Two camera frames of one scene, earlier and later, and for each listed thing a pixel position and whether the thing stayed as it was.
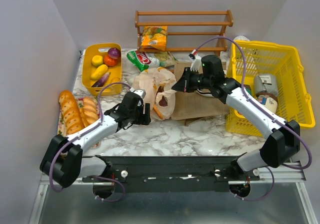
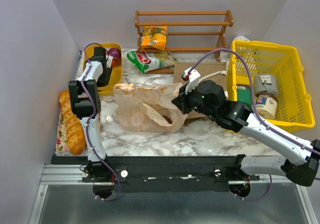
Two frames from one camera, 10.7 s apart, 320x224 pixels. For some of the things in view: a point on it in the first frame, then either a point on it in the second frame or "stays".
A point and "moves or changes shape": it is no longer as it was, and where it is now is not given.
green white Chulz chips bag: x=143 y=61 stays
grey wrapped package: x=267 y=83 stays
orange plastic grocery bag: x=146 y=83 moves or changes shape
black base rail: x=173 y=174 stays
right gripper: x=188 y=80 to x=182 y=102
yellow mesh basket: x=281 y=62 stays
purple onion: x=114 y=53 stays
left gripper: x=142 y=112 to x=105 y=74
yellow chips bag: x=154 y=36 stays
